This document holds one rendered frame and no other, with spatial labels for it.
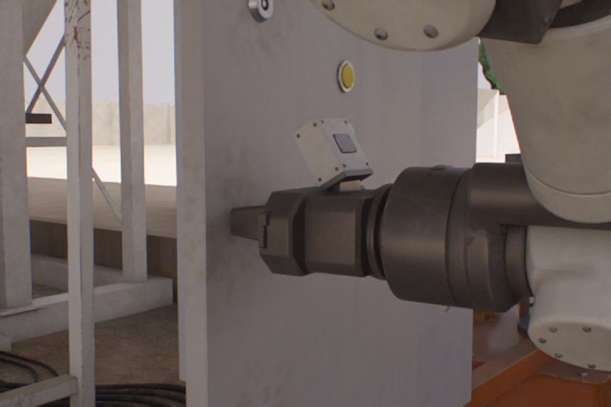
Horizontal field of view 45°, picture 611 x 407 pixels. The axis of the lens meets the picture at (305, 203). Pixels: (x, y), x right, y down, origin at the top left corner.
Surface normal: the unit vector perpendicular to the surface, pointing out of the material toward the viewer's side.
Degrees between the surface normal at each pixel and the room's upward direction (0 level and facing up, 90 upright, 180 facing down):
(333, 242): 90
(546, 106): 149
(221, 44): 90
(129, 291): 90
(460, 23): 139
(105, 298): 90
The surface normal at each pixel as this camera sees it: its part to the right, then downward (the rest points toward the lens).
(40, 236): -0.62, 0.07
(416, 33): -0.50, 0.79
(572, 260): -0.40, -0.55
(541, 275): -0.32, 0.83
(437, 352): 0.79, 0.06
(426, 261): -0.51, 0.27
